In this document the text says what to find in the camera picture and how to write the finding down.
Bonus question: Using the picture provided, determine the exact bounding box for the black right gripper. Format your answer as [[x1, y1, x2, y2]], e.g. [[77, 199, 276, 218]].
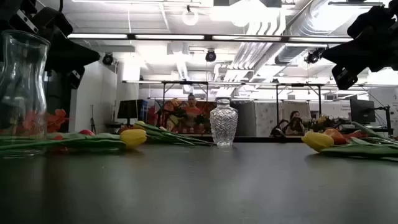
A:
[[322, 0, 398, 91]]

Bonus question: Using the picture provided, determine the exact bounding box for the purple tulip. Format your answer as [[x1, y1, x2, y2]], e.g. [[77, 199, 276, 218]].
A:
[[351, 121, 398, 147]]

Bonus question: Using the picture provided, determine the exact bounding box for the mixed flower bouquet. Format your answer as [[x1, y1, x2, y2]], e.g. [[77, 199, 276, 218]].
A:
[[306, 114, 343, 133]]

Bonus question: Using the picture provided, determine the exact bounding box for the orange tulip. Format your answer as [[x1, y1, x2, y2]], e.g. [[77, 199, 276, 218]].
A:
[[323, 128, 348, 146], [49, 129, 96, 140]]

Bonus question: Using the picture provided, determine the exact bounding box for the black computer monitor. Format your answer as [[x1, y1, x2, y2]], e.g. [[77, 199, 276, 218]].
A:
[[117, 99, 140, 125], [349, 98, 376, 124]]

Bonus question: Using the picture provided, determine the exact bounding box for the person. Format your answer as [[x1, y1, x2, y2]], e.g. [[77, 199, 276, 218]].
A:
[[284, 110, 307, 136], [178, 92, 206, 134]]

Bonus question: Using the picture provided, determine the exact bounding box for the orange floral backdrop cloth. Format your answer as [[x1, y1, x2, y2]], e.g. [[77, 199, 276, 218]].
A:
[[154, 98, 216, 134]]

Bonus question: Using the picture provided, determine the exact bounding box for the silver ventilation duct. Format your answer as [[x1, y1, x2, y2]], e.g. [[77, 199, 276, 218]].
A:
[[275, 0, 354, 66]]

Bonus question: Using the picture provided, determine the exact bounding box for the clear smooth glass vase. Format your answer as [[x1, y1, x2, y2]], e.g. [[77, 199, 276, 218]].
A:
[[0, 29, 51, 157]]

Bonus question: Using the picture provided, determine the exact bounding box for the black tripod stand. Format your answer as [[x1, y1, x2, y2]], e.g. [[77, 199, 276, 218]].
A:
[[89, 105, 96, 134]]

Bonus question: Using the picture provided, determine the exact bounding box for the white round pendant lamp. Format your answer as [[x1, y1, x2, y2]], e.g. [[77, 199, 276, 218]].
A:
[[182, 4, 200, 26]]

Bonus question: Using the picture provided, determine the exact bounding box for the cut crystal glass vase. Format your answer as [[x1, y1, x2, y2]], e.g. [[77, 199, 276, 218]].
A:
[[209, 96, 239, 147]]

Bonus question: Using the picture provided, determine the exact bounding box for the black table frame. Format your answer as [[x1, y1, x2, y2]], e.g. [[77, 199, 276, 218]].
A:
[[102, 133, 312, 144]]

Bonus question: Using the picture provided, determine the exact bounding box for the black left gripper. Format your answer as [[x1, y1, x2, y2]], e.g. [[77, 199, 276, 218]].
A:
[[0, 0, 101, 90]]

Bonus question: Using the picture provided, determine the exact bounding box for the white floral partition cloth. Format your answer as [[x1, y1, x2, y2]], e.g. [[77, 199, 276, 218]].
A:
[[253, 101, 312, 136]]

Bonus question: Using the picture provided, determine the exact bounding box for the yellow tulip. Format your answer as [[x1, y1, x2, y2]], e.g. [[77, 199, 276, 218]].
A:
[[301, 131, 398, 162], [0, 128, 148, 154], [134, 120, 217, 147]]

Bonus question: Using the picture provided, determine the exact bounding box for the long ceiling light bar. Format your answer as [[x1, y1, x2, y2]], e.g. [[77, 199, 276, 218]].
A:
[[67, 33, 354, 44]]

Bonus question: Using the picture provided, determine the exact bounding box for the black metal station frame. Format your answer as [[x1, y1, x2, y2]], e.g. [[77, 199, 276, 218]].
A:
[[160, 80, 324, 127]]

